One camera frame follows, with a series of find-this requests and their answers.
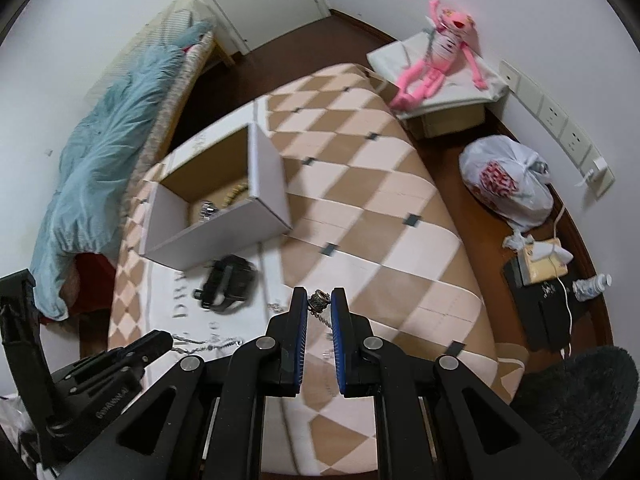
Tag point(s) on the white cardboard box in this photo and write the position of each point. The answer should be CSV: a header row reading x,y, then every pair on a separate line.
x,y
235,232

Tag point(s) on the yellow tissue box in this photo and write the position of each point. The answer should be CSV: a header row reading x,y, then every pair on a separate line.
x,y
542,262

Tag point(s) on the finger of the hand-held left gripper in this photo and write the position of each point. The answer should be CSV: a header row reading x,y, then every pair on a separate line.
x,y
147,345

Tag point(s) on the clear plastic bottle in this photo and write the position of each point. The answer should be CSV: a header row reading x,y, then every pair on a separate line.
x,y
592,286

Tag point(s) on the beige nightstand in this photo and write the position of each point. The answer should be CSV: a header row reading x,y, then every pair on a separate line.
x,y
447,121

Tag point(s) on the white charger plug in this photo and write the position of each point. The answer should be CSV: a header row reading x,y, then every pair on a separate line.
x,y
597,166

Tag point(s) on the white cloth cover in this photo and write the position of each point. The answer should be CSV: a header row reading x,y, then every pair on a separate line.
x,y
480,72

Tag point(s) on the red cloth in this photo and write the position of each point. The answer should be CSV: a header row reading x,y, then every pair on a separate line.
x,y
87,280

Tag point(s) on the folded mattress bed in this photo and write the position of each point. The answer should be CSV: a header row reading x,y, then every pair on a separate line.
x,y
175,91

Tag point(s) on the white plastic bag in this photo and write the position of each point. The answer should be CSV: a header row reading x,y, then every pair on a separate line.
x,y
505,180

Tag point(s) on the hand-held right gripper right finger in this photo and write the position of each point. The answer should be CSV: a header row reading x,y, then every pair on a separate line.
x,y
340,342

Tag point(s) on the pink plush toy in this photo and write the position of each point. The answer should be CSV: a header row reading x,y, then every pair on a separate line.
x,y
442,47

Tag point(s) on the blue fluffy blanket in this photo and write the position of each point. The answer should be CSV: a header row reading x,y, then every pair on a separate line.
x,y
100,170

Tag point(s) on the checkered beige blanket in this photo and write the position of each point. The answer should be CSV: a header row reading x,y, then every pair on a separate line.
x,y
375,185

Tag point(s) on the black box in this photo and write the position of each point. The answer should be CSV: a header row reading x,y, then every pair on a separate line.
x,y
547,317

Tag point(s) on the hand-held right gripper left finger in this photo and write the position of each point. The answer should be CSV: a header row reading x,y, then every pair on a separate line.
x,y
300,332

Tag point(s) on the silver metal watch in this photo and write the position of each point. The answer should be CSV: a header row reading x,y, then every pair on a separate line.
x,y
208,211

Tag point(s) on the dark furry cushion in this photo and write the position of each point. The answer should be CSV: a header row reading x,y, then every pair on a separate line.
x,y
570,410

